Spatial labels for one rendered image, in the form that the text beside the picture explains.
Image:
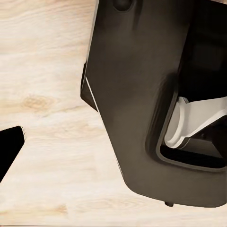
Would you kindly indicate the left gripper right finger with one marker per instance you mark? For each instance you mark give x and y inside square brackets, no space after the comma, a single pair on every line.
[219,140]

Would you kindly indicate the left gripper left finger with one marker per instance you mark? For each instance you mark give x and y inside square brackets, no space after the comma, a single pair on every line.
[11,142]

